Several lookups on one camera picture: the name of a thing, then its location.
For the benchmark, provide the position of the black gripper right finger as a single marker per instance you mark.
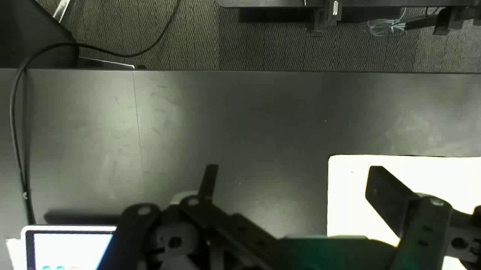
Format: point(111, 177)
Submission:
point(396, 199)

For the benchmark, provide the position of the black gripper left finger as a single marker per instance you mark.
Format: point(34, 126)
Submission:
point(220, 219)

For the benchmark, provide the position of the yellow microfibre cloth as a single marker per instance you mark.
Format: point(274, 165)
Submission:
point(351, 199)

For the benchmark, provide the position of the white-framed laptop screen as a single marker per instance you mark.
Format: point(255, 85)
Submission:
point(65, 247)

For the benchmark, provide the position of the black desk frame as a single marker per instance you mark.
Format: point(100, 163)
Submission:
point(325, 9)

